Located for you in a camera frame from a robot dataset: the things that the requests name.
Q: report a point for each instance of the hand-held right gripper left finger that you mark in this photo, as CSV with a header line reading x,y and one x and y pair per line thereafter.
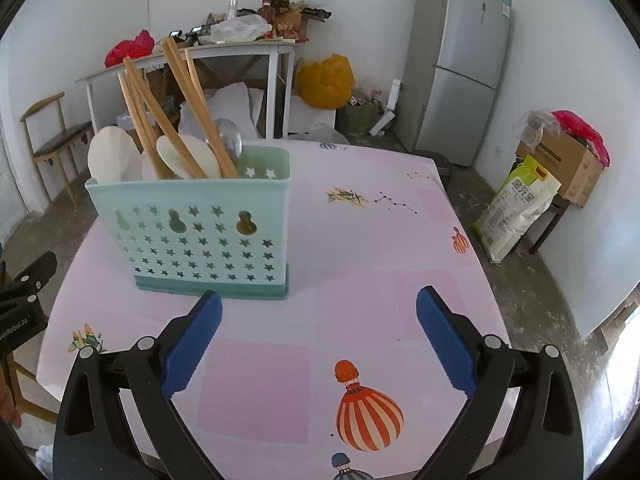
x,y
192,342

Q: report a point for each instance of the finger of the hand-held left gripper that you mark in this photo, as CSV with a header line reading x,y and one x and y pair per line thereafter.
x,y
35,272

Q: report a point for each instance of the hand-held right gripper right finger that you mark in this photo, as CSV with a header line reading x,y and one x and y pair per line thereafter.
x,y
445,342

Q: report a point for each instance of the green star-cutout utensil holder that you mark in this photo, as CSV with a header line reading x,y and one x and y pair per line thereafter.
x,y
200,220

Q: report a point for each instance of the white rice paddle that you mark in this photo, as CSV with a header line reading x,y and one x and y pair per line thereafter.
x,y
112,155
187,157

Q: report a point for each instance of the large metal spoon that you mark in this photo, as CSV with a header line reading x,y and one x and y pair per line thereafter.
x,y
231,137

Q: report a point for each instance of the bundle of wooden chopsticks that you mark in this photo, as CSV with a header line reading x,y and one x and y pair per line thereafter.
x,y
172,85

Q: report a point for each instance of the white and green rice bag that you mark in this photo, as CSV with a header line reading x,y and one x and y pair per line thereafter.
x,y
517,210

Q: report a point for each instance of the dark wooden stool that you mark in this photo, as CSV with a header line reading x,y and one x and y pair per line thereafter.
x,y
550,220

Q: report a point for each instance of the large cardboard box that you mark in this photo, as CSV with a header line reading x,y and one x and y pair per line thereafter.
x,y
575,170

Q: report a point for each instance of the clear plastic bag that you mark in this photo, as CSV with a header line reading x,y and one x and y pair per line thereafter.
x,y
532,125

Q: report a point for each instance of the white sack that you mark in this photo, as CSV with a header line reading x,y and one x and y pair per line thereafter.
x,y
230,107

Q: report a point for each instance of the green sack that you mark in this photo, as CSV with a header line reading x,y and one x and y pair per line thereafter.
x,y
357,120

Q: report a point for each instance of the red plastic bag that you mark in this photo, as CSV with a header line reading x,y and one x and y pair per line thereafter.
x,y
127,50

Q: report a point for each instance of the white board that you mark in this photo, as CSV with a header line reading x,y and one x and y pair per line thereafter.
x,y
387,107

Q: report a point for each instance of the red bag on box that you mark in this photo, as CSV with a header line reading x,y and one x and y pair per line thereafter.
x,y
580,132

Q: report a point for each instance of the white box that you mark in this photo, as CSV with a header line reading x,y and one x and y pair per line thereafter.
x,y
315,115

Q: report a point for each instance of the white side table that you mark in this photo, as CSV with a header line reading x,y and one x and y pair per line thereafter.
x,y
280,85

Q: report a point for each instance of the silver refrigerator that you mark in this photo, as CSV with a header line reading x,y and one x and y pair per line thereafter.
x,y
457,65

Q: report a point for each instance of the black devices on table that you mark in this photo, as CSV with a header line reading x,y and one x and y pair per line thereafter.
x,y
185,34

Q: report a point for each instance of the yellow plastic bag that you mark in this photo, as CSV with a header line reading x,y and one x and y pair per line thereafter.
x,y
325,82

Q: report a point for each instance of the white plastic bag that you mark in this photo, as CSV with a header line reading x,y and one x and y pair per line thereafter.
x,y
240,30

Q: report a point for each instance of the glass bottle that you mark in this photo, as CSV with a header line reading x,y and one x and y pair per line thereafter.
x,y
232,10

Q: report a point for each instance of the pile of boxes and packets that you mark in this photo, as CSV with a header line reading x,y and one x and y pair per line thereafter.
x,y
292,17

